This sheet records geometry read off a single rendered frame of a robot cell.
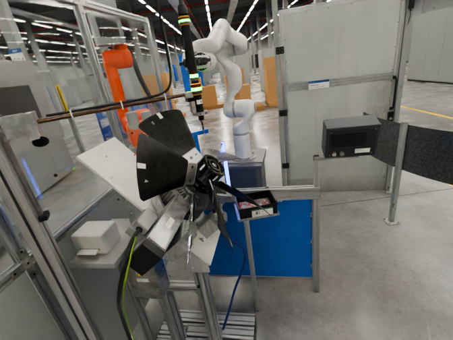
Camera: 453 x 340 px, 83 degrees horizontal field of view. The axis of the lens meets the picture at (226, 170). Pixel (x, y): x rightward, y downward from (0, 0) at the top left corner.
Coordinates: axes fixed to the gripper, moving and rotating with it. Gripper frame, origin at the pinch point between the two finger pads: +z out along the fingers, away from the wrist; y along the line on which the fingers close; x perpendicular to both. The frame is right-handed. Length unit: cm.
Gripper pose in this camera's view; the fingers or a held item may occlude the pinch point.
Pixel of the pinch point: (191, 62)
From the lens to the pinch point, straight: 111.2
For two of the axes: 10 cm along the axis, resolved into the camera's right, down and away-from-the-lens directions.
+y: -9.8, 0.6, 2.0
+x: -1.3, -9.1, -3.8
